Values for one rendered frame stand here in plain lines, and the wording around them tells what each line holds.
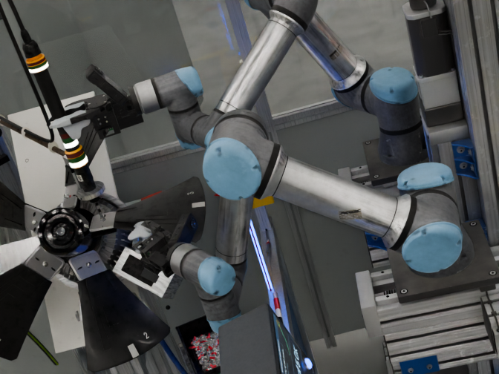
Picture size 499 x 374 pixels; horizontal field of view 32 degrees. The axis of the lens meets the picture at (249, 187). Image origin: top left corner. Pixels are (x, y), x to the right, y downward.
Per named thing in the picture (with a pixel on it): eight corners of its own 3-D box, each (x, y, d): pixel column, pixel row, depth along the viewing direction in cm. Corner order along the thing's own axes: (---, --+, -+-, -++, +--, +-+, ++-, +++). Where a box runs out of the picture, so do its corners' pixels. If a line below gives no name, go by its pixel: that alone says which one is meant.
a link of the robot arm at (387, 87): (399, 135, 225) (390, 89, 219) (364, 123, 236) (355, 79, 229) (432, 114, 230) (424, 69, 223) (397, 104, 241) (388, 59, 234)
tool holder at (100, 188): (69, 194, 216) (54, 160, 211) (93, 179, 219) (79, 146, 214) (86, 203, 209) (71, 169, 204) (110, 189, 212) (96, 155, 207)
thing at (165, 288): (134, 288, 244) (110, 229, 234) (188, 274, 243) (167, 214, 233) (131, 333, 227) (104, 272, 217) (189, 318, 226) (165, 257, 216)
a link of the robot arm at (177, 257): (199, 241, 192) (212, 268, 197) (187, 235, 196) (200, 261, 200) (174, 262, 189) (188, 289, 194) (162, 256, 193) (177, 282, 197)
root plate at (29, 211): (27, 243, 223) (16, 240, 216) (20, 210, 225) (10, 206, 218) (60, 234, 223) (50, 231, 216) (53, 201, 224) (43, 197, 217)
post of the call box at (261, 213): (261, 226, 258) (249, 192, 252) (270, 224, 258) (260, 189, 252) (261, 232, 256) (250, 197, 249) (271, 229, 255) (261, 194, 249)
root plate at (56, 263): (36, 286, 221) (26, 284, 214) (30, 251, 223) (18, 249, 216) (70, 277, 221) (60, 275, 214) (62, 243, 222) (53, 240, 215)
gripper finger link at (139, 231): (115, 228, 208) (137, 241, 202) (134, 214, 211) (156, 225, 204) (120, 238, 210) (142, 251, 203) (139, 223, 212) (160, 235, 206)
